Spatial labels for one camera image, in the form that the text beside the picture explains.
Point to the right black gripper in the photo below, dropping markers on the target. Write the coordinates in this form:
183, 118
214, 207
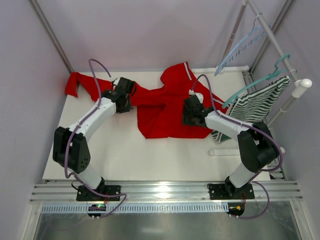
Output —
188, 118

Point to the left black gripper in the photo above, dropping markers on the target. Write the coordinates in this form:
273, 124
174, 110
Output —
125, 106

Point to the aluminium mounting rail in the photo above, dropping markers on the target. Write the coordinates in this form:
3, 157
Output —
61, 191

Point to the white clothes rack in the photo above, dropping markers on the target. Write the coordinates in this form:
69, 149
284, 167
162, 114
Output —
293, 121

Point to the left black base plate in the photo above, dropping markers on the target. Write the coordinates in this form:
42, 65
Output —
112, 192

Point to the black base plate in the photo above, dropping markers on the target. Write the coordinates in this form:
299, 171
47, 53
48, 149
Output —
112, 192
223, 191

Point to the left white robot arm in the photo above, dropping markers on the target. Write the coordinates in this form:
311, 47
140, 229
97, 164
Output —
70, 144

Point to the green white striped garment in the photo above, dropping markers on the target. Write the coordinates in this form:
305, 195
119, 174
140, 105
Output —
255, 106

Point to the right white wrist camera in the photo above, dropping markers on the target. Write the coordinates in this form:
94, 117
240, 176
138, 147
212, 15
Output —
197, 94

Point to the light blue hanger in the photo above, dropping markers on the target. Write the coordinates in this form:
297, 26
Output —
241, 46

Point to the red trousers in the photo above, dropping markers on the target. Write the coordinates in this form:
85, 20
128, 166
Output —
160, 111

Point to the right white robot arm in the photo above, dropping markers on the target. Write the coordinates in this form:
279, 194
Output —
257, 148

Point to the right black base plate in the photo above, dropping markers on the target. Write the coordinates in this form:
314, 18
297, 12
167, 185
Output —
223, 191

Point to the slotted cable duct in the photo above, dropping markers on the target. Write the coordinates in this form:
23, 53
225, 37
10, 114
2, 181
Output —
136, 208

